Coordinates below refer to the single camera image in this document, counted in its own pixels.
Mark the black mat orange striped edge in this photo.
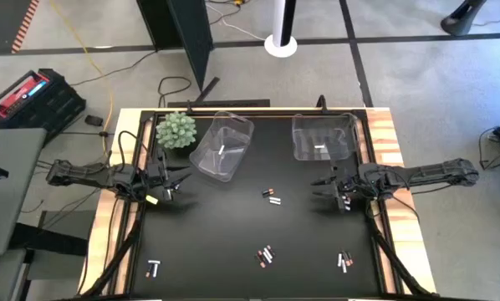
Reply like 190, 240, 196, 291
0, 0, 41, 55

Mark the white floor cable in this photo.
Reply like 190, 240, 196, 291
206, 2, 268, 43

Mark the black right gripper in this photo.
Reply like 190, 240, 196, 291
310, 166, 366, 213

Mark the clear plastic bin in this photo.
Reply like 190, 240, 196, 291
188, 110, 255, 183
291, 112, 359, 162

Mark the black and red toolbox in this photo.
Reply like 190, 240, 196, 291
0, 68, 87, 143

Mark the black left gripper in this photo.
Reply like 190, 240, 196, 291
147, 145, 192, 202

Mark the grey desk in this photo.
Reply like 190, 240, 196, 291
0, 127, 48, 257

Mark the black equipment cable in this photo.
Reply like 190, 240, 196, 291
478, 126, 500, 171

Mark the long black floor cable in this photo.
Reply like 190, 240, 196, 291
69, 49, 158, 88

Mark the black looped floor cable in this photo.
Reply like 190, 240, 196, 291
156, 76, 192, 108

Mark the black chair base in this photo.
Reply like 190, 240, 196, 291
440, 0, 489, 37

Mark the black partition panel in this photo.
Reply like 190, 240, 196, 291
135, 0, 215, 92

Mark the yellow cable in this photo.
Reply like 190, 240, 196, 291
48, 0, 115, 158

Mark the green artificial plant grey pot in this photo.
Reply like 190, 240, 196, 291
155, 110, 198, 151

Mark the red tool case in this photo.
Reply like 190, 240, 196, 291
0, 70, 50, 120

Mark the white pole with round base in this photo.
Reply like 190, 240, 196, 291
263, 0, 298, 59

